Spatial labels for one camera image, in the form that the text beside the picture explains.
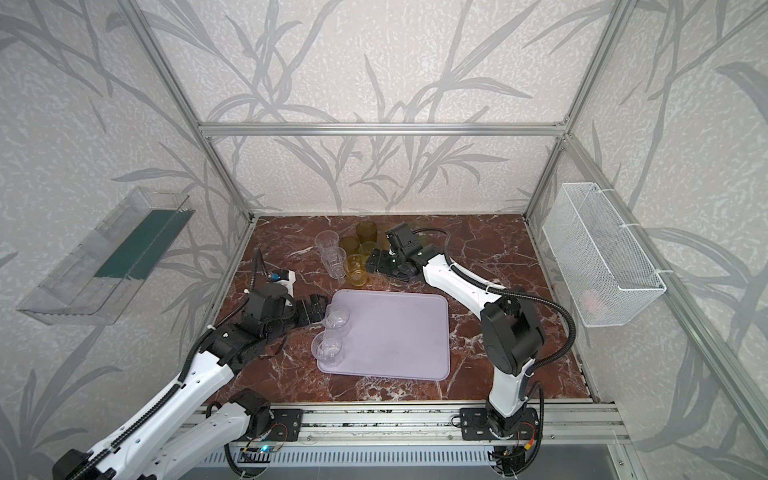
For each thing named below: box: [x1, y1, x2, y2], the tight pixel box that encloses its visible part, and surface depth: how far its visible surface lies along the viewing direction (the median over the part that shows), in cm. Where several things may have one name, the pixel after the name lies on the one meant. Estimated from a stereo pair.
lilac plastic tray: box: [317, 290, 450, 381], surface depth 88 cm
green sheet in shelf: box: [94, 210, 196, 280], surface depth 70 cm
